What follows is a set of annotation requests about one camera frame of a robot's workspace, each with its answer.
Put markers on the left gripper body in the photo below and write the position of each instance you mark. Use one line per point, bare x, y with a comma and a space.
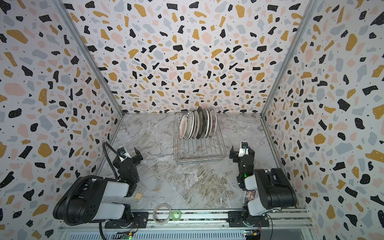
130, 160

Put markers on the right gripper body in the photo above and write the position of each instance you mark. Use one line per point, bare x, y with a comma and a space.
242, 157

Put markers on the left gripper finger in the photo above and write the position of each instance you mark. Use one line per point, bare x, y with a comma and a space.
121, 151
138, 157

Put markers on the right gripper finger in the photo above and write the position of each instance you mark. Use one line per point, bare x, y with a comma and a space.
250, 151
233, 154

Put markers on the blue striped white plate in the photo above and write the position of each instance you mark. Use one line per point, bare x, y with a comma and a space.
191, 124

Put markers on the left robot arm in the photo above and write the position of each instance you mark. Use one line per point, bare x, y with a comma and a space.
83, 202

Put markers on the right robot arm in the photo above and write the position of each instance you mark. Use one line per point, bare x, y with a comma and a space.
273, 190

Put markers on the small wooden block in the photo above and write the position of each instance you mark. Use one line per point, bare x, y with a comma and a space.
138, 196

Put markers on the colourful card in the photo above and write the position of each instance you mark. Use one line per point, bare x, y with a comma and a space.
250, 195

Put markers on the watermelon blue rim plate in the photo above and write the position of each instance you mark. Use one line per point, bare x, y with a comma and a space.
210, 123

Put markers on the green rim rear plate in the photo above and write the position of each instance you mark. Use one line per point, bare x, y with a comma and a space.
214, 122

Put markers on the green rim eat plate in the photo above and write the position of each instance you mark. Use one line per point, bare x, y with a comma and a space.
207, 123

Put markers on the orange sunburst plate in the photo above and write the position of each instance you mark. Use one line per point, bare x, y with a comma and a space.
196, 124
183, 126

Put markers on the orange sunburst plate front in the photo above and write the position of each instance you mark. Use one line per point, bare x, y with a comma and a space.
183, 126

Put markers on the clear tape roll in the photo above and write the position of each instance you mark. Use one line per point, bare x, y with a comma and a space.
162, 214

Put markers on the green tape roll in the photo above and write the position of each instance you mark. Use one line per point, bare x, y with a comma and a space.
176, 215

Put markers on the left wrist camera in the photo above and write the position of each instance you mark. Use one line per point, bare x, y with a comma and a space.
127, 155

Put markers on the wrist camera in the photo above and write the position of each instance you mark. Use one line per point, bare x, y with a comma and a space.
127, 155
244, 149

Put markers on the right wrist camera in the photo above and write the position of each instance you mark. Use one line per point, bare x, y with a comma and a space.
244, 149

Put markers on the wire dish rack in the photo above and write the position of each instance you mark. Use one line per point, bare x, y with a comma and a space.
189, 152

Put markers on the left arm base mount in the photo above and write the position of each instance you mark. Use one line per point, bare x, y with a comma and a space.
134, 220

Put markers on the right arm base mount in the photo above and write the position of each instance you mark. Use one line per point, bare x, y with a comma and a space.
239, 219

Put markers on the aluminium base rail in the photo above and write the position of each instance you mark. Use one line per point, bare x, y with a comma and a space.
287, 224

